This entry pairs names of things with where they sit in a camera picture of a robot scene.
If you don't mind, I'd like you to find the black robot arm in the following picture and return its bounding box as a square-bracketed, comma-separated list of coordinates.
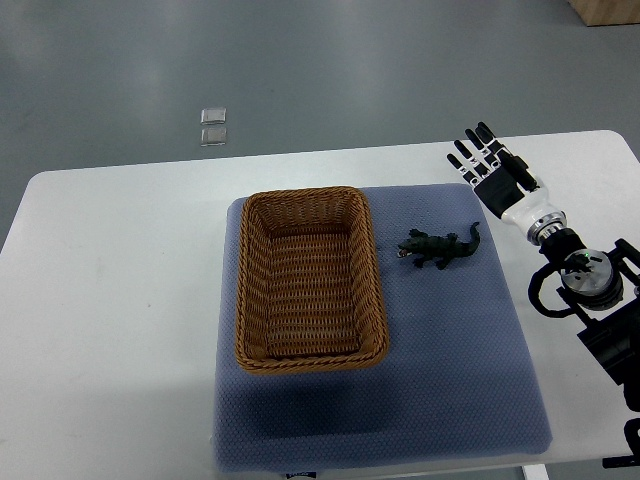
[528, 219, 639, 412]

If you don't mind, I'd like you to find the blue padded mat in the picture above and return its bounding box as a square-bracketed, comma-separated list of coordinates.
[213, 184, 552, 474]

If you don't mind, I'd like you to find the brown wicker basket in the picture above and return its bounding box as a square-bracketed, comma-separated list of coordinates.
[235, 186, 390, 375]

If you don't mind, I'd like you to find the wooden box corner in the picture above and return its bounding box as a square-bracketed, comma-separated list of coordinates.
[568, 0, 639, 27]

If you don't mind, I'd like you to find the upper metal floor plate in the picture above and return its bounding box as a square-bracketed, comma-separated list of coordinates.
[200, 107, 227, 125]

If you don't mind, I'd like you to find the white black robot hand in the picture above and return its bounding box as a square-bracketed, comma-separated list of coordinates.
[447, 122, 567, 245]

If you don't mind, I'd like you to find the dark toy crocodile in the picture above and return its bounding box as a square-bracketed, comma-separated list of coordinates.
[397, 222, 481, 270]

